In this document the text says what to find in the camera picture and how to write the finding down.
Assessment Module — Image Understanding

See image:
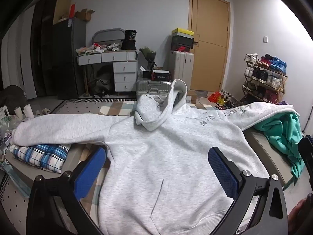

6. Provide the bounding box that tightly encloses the person's right hand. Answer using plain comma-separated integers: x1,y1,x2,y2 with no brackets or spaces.
287,198,309,235

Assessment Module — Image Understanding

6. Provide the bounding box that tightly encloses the white curtain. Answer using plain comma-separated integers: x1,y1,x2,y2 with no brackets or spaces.
0,12,37,101

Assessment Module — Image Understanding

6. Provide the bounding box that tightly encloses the white paper roll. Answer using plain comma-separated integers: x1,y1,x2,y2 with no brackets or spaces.
14,106,24,121
24,104,35,119

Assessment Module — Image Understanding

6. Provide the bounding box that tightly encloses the wooden shoe rack with shoes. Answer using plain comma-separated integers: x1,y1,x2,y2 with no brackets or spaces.
242,53,288,104

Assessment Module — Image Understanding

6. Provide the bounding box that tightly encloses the grey chair back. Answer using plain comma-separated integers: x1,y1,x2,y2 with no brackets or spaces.
92,28,126,43

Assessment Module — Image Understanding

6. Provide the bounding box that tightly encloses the yellow shoe box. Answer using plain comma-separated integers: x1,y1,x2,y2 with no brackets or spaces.
171,28,194,37

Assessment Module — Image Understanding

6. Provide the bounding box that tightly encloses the black shoe box stack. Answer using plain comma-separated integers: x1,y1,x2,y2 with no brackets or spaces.
171,35,195,52

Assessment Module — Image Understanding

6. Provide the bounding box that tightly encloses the clear plastic bag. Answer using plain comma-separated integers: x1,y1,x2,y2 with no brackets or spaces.
0,116,21,152

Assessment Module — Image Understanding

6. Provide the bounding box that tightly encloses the wooden door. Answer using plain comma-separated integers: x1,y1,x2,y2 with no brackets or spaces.
188,0,231,92

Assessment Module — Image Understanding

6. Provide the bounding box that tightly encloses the black paper bag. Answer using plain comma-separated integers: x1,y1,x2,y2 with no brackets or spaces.
121,29,137,51

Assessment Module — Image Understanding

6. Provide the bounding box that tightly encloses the clutter pile on desk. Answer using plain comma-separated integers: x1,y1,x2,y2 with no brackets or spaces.
76,42,123,54

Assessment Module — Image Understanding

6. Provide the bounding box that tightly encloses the blue plaid folded shirt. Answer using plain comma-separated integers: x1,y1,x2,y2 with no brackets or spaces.
10,144,71,174

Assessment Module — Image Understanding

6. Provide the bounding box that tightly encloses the white suitcase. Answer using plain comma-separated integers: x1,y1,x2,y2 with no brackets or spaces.
169,50,195,89

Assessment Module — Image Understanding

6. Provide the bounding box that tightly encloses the teal garment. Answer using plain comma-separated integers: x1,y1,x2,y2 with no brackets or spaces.
253,112,306,185

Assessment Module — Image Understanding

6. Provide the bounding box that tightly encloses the flat cardboard sheet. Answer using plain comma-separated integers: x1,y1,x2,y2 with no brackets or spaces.
52,0,72,25

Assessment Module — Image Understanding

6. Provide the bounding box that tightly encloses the dotted patterned rug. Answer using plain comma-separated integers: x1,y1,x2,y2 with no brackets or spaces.
50,98,137,114

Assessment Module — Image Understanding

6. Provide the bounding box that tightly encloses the dark duffel bag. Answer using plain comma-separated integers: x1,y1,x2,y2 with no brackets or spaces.
88,66,115,97

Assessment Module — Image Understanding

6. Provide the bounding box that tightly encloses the tan seat chair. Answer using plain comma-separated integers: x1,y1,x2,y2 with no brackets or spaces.
243,128,294,189

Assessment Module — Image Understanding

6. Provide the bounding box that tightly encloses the silver suitcase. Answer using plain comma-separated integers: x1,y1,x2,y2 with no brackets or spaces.
136,80,173,98

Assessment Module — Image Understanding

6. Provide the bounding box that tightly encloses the white drawer desk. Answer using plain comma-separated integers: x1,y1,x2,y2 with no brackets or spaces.
76,50,139,96

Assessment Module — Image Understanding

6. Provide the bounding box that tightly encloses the light grey hoodie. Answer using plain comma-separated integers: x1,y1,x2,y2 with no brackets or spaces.
12,79,294,235

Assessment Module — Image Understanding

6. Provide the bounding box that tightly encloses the dark grey refrigerator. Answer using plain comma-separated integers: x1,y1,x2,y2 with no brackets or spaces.
52,17,86,99

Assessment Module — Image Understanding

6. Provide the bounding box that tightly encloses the checkered blanket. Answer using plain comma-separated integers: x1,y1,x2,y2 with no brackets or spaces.
56,100,220,235

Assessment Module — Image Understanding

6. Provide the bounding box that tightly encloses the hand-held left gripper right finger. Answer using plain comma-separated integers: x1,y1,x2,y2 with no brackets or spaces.
207,147,288,235

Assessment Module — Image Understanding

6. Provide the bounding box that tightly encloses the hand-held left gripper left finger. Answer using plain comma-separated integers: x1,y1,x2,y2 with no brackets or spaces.
26,146,108,235

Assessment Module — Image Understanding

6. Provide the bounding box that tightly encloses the dark wardrobe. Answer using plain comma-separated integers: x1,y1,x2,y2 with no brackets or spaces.
32,0,59,97

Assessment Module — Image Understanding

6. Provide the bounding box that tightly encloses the black and red shoe box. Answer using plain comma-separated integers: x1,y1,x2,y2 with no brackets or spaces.
142,69,171,81

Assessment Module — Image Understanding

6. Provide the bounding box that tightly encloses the open small cardboard box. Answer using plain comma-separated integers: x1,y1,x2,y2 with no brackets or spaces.
75,8,95,21

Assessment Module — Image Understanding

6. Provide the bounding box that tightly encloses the dark wrapped flower bouquet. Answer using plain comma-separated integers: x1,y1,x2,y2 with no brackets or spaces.
139,46,157,70

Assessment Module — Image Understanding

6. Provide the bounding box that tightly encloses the dark cloth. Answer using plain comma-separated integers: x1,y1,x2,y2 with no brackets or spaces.
0,86,27,109

